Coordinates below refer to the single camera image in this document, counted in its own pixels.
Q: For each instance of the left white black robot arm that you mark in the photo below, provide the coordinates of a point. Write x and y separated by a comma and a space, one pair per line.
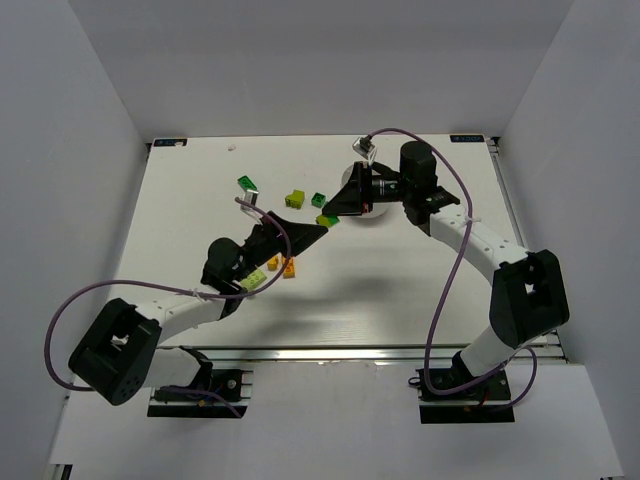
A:
121, 351

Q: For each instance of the small dark green lego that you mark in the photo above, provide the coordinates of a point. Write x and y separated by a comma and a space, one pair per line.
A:
318, 200

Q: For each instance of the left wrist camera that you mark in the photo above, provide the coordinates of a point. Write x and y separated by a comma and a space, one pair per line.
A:
248, 202

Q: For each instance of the lime and green lego piece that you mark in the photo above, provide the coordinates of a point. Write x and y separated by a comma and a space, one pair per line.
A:
327, 221

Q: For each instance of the white round divided container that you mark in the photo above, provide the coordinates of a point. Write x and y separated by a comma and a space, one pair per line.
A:
376, 210

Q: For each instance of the pale green lego brick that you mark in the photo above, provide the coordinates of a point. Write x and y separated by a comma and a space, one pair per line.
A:
254, 281

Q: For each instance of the right blue table label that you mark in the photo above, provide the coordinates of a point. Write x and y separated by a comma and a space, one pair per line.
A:
467, 138

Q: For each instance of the small orange lego brick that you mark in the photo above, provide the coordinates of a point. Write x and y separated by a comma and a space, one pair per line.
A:
273, 263

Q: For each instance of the flat green lego plate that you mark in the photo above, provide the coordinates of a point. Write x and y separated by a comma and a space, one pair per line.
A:
247, 184

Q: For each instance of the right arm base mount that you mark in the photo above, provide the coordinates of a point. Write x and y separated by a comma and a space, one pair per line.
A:
487, 403

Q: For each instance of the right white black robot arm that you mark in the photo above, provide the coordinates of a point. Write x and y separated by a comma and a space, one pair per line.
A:
451, 221

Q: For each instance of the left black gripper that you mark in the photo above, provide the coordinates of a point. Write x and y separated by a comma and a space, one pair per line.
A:
273, 233

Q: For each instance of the orange yellow lego brick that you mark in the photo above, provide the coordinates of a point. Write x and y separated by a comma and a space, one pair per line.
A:
289, 268

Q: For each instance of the blue table label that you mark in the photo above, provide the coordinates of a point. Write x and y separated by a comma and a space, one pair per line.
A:
467, 138
169, 142

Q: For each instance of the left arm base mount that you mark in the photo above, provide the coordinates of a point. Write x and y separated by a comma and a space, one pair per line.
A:
225, 396

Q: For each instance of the aluminium front rail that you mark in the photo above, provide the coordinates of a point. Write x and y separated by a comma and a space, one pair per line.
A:
543, 352

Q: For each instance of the left blue table label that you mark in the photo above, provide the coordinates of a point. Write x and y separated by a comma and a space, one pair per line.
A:
169, 142

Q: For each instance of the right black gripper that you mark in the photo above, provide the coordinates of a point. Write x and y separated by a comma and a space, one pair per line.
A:
366, 188

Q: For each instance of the lime green lego brick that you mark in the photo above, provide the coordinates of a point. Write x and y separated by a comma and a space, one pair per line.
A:
295, 199

